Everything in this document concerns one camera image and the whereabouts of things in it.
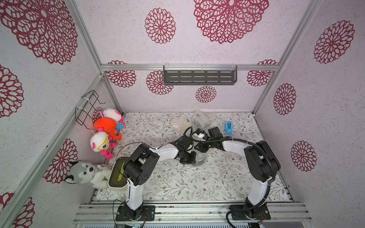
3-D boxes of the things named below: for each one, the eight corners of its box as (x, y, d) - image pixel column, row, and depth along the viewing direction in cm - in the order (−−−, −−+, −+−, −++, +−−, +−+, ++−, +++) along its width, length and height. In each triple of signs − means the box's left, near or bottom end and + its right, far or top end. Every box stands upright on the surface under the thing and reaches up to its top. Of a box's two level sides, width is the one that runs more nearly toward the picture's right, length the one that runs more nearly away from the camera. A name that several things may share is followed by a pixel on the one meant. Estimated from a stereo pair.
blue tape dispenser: (225, 133, 110) (226, 130, 107) (225, 124, 116) (226, 121, 113) (231, 134, 110) (233, 131, 106) (231, 125, 116) (232, 121, 113)
